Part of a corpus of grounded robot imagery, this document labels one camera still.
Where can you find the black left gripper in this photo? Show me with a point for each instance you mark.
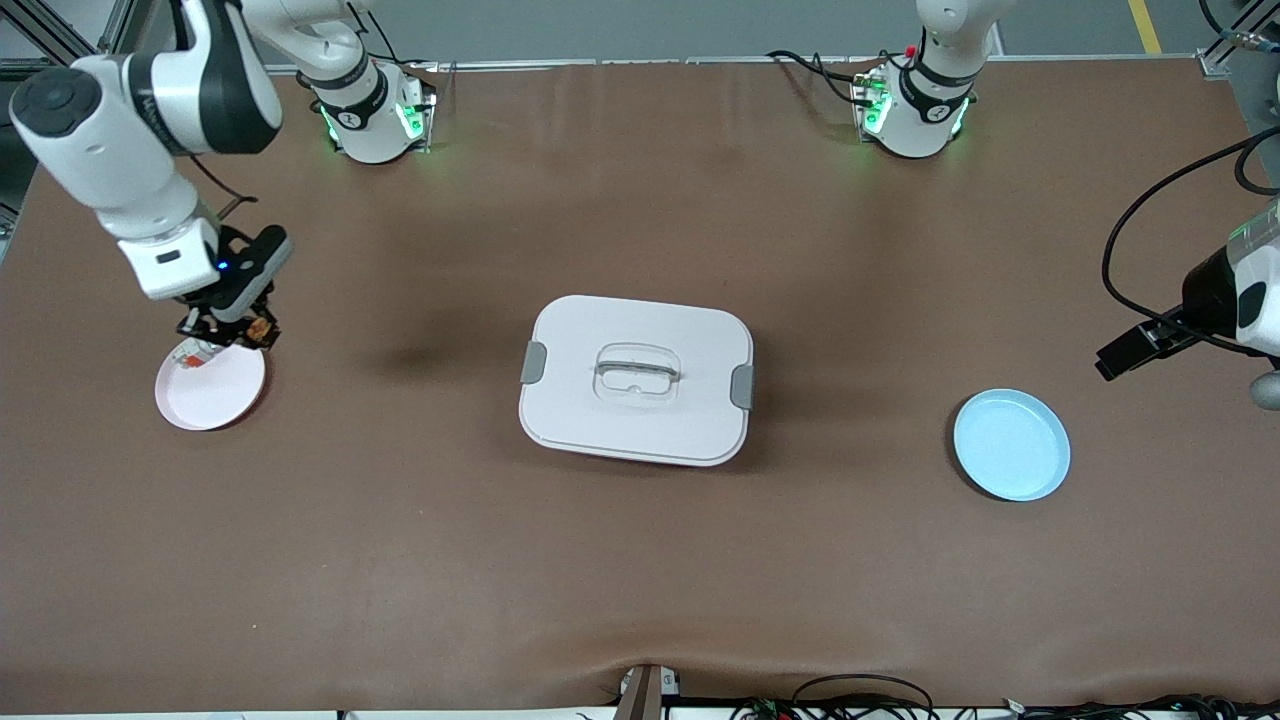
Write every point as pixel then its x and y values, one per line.
pixel 1203 290

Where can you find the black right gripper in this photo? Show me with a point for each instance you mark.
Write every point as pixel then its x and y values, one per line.
pixel 203 324

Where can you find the black orange rocker switch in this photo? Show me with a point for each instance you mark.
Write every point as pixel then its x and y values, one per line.
pixel 262 332

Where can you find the pink round plate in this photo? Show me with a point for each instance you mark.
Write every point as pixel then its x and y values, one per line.
pixel 215 395

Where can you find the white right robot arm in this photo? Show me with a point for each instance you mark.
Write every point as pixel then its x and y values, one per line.
pixel 140 160

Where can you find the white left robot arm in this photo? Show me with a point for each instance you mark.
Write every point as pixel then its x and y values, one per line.
pixel 920 100

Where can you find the light blue round plate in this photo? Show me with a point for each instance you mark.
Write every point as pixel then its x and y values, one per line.
pixel 1010 445

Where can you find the white lidded storage box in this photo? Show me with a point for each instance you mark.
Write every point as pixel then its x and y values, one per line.
pixel 640 420

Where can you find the small red white switch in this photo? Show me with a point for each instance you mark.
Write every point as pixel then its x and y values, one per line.
pixel 192 358

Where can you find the aluminium frame profile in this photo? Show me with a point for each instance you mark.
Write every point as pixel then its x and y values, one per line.
pixel 1215 62
pixel 60 35

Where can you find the brown white bracket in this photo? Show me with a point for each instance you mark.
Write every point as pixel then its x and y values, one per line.
pixel 645 690

